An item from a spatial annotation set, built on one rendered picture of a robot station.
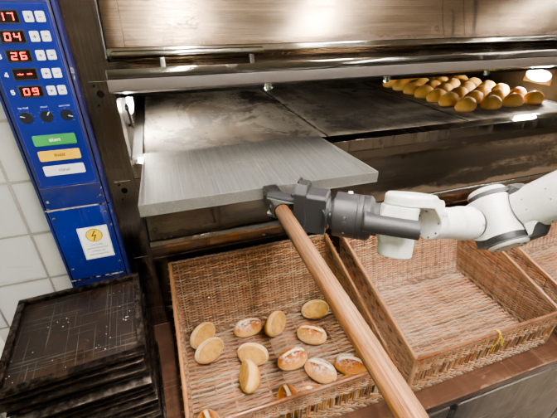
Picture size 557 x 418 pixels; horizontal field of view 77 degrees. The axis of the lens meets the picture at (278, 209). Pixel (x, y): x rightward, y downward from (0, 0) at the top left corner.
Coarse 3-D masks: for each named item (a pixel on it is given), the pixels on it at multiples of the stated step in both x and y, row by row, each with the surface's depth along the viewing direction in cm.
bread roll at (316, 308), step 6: (312, 300) 123; (318, 300) 123; (306, 306) 122; (312, 306) 122; (318, 306) 122; (324, 306) 123; (306, 312) 121; (312, 312) 122; (318, 312) 122; (324, 312) 122; (312, 318) 122
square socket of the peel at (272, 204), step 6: (264, 186) 76; (270, 186) 76; (276, 186) 76; (264, 192) 75; (264, 198) 75; (270, 204) 71; (276, 204) 69; (282, 204) 69; (288, 204) 70; (270, 210) 72; (276, 216) 70
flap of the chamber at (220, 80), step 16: (416, 64) 91; (432, 64) 92; (448, 64) 93; (464, 64) 95; (480, 64) 96; (496, 64) 98; (512, 64) 100; (528, 64) 102; (544, 64) 103; (112, 80) 71; (128, 80) 71; (144, 80) 72; (160, 80) 73; (176, 80) 74; (192, 80) 75; (208, 80) 76; (224, 80) 77; (240, 80) 78; (256, 80) 79; (272, 80) 80; (288, 80) 82; (304, 80) 83; (320, 80) 95
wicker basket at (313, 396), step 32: (224, 256) 115; (256, 256) 118; (288, 256) 122; (192, 288) 114; (224, 288) 117; (256, 288) 121; (288, 288) 125; (352, 288) 109; (224, 320) 120; (320, 320) 123; (192, 352) 112; (224, 352) 112; (320, 352) 112; (352, 352) 112; (192, 384) 103; (224, 384) 103; (320, 384) 103; (352, 384) 90; (192, 416) 90; (224, 416) 80; (256, 416) 84; (320, 416) 93
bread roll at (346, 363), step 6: (342, 354) 106; (348, 354) 105; (354, 354) 106; (336, 360) 106; (342, 360) 104; (348, 360) 103; (354, 360) 103; (360, 360) 104; (336, 366) 105; (342, 366) 104; (348, 366) 103; (354, 366) 103; (360, 366) 103; (342, 372) 104; (348, 372) 103; (354, 372) 103
